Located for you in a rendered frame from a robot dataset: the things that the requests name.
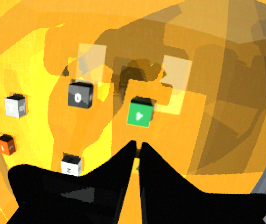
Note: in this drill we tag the yellow digit block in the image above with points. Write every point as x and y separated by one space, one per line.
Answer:
135 163

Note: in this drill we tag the orange block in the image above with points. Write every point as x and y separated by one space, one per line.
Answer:
7 145

